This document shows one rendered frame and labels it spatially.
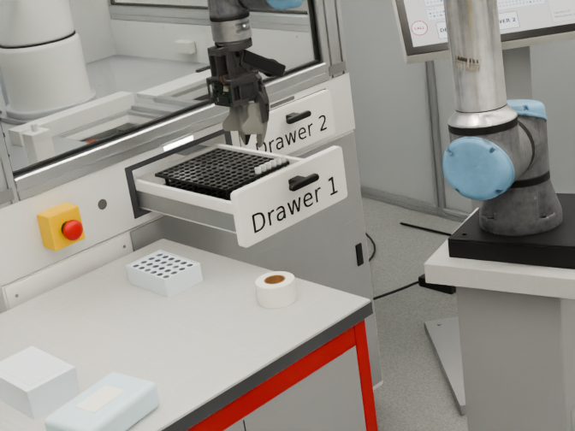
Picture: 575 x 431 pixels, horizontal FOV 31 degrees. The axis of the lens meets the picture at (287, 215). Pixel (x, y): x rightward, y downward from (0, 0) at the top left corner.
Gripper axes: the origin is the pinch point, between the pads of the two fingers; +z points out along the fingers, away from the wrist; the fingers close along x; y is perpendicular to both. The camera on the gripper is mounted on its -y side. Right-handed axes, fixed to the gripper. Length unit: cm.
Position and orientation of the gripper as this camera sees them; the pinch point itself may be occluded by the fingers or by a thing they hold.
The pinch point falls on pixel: (255, 138)
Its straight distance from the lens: 206.4
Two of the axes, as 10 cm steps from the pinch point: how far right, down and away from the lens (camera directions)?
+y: -7.0, 3.4, -6.3
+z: 1.2, 9.3, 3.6
